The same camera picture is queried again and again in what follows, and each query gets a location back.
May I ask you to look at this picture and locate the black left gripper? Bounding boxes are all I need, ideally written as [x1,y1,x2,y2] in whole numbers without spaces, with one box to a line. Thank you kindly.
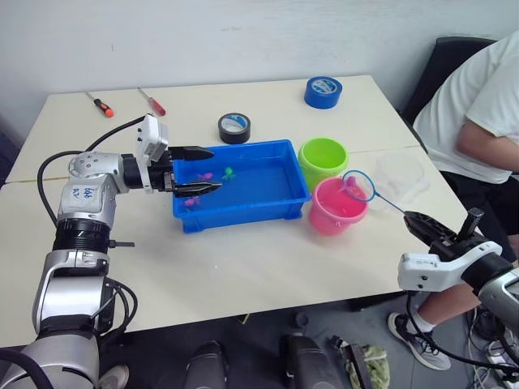
[146,144,224,199]

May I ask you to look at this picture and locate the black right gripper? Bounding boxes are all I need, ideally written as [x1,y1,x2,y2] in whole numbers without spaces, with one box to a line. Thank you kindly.
[402,207,488,263]

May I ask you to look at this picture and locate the blue hand fishing net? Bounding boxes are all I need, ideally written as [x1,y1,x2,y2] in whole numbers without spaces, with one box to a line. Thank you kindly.
[341,169,409,219]

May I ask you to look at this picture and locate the clear plastic cup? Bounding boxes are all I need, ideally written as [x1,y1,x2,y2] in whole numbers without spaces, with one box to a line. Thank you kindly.
[371,151,431,212]

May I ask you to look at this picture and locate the blue plastic tub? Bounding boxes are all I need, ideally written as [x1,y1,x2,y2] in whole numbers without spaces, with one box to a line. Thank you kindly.
[171,139,313,234]

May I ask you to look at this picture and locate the pink plastic bucket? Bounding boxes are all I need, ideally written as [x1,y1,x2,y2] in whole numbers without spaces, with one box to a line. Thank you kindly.
[307,176,371,237]

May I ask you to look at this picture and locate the green plastic bucket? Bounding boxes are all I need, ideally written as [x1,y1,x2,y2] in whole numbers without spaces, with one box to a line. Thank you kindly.
[298,137,350,192]

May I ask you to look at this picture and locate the black tape roll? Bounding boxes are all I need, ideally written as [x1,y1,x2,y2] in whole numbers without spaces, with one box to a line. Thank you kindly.
[217,112,252,145]

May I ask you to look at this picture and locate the grey white sneaker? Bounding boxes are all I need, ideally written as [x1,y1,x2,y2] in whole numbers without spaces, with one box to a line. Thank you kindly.
[387,311,453,371]

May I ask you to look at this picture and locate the person in white t-shirt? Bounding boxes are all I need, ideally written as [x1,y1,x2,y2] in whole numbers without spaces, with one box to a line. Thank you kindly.
[412,29,519,336]

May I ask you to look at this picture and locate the blue tape roll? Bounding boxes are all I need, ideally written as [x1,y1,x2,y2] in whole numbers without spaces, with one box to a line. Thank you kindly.
[303,75,343,110]

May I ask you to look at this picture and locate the camouflage cloth bag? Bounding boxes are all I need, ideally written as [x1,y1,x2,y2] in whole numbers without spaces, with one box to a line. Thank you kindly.
[331,334,391,389]

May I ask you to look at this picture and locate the black chair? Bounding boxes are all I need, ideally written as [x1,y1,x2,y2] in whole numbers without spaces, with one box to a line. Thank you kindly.
[398,36,498,127]

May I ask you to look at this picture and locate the dark rounded shape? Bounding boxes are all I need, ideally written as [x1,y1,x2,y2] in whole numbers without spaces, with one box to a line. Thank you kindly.
[182,340,229,389]
[280,332,338,389]

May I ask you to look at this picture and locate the pale shoe tip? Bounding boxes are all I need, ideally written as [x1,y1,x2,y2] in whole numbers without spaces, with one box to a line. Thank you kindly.
[98,364,131,389]

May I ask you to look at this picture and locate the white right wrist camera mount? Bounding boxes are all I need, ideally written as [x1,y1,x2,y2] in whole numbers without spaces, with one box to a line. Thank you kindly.
[397,241,504,293]

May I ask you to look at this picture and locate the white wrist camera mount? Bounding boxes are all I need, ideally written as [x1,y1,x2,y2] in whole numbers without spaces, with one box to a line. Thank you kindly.
[397,241,504,293]
[135,114,170,195]

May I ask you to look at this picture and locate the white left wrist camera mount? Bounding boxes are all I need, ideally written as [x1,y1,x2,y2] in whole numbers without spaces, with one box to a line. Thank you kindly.
[135,114,170,195]

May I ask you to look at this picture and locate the red handled screwdriver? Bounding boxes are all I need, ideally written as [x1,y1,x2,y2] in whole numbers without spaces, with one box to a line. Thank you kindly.
[137,86,168,116]

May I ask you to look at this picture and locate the orange black handled screwdriver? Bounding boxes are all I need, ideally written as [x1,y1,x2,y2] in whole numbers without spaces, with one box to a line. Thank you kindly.
[84,92,115,119]

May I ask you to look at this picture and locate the black left elbow cable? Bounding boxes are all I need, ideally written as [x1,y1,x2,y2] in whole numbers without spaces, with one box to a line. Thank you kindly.
[95,277,139,346]

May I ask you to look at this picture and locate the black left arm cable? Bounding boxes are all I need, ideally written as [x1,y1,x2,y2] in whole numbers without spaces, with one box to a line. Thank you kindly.
[36,116,147,226]

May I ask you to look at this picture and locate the white floor cables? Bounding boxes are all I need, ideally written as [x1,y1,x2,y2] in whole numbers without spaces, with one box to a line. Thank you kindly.
[465,307,519,389]

